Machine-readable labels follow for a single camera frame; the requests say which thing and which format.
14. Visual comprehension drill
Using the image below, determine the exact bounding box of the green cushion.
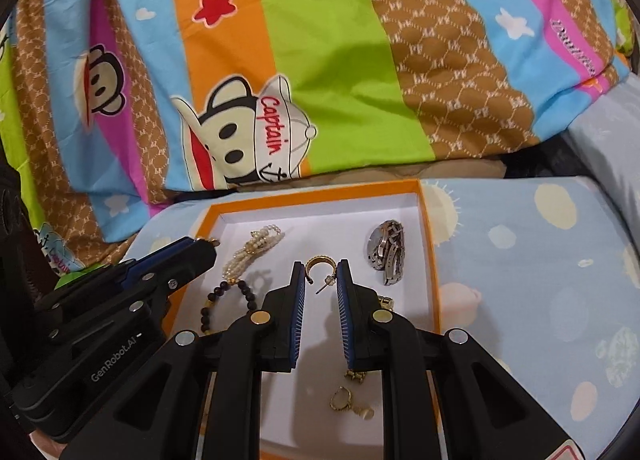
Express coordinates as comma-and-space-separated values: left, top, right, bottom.
54, 262, 108, 291

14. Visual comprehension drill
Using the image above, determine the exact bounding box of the small gold hoop earring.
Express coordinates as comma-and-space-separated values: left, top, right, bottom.
330, 386, 355, 411

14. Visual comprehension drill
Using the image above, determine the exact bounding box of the gold wristwatch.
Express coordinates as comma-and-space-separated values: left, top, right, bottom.
344, 295, 397, 384

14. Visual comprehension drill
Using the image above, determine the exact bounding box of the pearl bracelet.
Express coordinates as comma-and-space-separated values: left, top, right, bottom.
221, 224, 286, 286

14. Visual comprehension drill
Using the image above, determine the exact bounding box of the light blue printed bed sheet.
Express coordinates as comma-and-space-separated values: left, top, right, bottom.
120, 176, 640, 460

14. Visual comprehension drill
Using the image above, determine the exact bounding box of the silver wristwatch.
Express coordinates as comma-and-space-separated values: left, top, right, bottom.
367, 220, 405, 287

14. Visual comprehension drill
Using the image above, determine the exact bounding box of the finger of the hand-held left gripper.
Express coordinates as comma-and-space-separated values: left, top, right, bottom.
47, 242, 218, 341
32, 236, 211, 311

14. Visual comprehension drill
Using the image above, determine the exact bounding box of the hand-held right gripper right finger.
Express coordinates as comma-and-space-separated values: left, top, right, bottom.
336, 259, 576, 460

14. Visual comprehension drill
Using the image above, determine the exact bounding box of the black bead bracelet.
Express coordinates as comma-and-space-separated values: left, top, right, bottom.
199, 280, 257, 336

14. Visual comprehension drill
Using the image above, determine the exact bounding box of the plain light blue quilt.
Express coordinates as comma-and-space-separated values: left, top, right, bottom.
565, 85, 640, 191

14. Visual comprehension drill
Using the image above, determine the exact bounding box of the gold hoop earring with post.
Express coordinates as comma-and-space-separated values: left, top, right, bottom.
305, 255, 338, 296

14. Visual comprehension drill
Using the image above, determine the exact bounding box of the colourful striped cartoon blanket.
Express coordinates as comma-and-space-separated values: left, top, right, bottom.
0, 0, 636, 243

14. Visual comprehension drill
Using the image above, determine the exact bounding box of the orange cardboard box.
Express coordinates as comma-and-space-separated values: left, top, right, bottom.
165, 179, 443, 460

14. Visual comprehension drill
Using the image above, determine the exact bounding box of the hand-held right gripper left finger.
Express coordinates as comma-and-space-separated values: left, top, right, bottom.
59, 260, 307, 460

